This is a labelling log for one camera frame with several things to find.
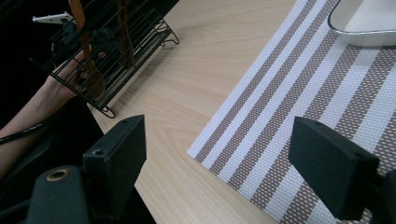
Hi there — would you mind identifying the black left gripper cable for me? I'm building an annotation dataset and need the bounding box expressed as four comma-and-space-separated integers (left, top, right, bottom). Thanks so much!
0, 119, 55, 146

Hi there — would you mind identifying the black wire rack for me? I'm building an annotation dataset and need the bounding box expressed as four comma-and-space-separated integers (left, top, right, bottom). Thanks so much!
29, 0, 180, 119

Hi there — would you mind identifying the white square plate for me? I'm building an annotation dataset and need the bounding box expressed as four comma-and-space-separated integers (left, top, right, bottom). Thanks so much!
327, 0, 396, 48

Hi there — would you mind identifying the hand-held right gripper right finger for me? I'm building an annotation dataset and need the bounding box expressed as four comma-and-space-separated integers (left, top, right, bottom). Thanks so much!
288, 116, 381, 222

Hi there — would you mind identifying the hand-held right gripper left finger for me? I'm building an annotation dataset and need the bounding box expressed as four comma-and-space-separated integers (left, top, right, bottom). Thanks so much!
82, 114, 148, 219

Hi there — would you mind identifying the striped woven placemat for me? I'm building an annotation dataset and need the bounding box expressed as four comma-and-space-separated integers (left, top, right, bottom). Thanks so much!
186, 0, 396, 224

